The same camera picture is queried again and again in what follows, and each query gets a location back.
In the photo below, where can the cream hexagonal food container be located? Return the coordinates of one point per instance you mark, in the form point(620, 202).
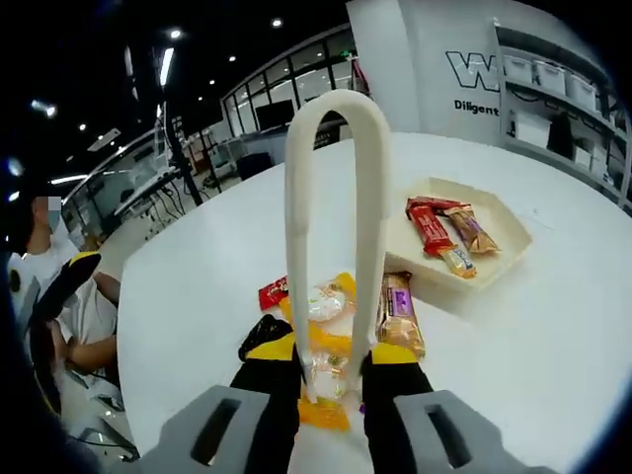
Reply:
point(405, 242)

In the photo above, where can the long red snack bar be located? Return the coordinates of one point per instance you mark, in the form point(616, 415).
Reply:
point(434, 232)

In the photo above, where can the black bag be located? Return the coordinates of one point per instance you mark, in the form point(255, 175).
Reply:
point(560, 138)

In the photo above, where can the cream plastic food tongs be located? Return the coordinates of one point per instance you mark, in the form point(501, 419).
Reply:
point(336, 99)

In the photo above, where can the person's head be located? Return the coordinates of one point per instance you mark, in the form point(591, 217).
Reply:
point(32, 237)

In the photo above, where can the small red snack packet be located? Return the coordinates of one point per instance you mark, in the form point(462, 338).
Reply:
point(271, 293)

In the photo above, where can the yellow small snack packet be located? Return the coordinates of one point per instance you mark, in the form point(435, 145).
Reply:
point(461, 261)

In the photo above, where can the black chair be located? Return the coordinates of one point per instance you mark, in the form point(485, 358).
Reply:
point(254, 165)

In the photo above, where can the black tripod stand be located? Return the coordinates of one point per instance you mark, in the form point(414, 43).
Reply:
point(190, 173)

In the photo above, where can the yellow cake snack packet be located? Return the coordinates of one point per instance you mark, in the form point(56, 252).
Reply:
point(326, 375)
point(328, 303)

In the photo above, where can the black monitor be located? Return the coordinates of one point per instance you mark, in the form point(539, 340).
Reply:
point(274, 114)

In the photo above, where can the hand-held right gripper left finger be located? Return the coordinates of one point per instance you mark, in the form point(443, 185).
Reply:
point(266, 395)

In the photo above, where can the black snack packet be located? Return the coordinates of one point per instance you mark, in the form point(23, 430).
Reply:
point(261, 336)

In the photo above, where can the white cardboard box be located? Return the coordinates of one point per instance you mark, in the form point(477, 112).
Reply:
point(530, 131)

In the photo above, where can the purple brown wafer packet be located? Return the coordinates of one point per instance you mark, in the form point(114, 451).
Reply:
point(400, 316)
point(471, 229)

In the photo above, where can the metal storage shelf with bins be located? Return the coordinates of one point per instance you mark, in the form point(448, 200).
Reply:
point(548, 76)

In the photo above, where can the grey metal shelving rack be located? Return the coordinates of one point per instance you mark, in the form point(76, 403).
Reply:
point(499, 89)

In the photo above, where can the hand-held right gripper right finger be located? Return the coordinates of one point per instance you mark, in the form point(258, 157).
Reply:
point(395, 395)

